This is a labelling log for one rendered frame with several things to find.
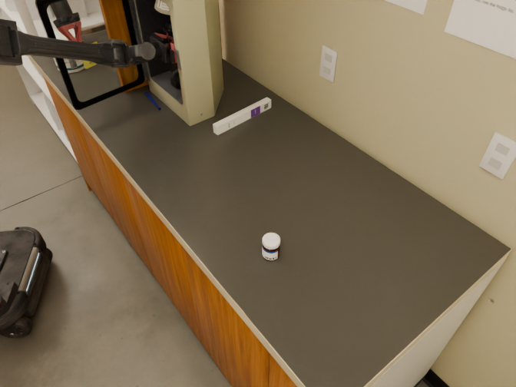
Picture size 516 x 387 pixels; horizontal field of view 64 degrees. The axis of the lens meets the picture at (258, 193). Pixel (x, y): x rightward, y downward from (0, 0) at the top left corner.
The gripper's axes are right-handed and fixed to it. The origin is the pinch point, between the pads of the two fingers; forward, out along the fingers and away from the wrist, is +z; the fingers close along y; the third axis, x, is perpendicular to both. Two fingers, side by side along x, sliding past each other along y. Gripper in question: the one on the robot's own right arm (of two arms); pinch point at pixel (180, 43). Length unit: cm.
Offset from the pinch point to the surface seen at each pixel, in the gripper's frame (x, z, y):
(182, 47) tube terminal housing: -6.1, -8.4, -16.0
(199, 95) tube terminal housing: 13.1, -3.3, -15.8
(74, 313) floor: 121, -68, 10
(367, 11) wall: -20, 31, -56
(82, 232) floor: 119, -44, 57
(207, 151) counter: 25.1, -11.5, -31.7
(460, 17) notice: -27, 30, -84
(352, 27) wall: -14, 32, -51
